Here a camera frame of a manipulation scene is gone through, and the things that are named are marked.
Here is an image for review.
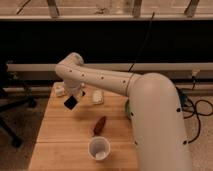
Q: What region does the red chili pepper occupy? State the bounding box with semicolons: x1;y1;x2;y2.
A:
93;116;106;135

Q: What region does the black floor cable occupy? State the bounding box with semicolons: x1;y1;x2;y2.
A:
179;74;213;145

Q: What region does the green bowl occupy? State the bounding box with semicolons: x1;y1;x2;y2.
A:
125;100;131;119

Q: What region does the black office chair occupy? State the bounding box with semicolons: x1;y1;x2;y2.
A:
0;61;38;149

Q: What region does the black rectangular eraser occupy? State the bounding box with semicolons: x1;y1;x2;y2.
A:
64;96;78;110

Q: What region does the white small box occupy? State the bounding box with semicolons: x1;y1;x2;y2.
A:
92;90;104;104

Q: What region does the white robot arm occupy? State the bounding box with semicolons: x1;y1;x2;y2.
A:
55;53;192;171

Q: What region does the black hanging cable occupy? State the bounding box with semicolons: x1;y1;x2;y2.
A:
128;11;156;73

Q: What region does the blue power adapter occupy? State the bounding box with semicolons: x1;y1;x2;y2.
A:
178;91;186;107

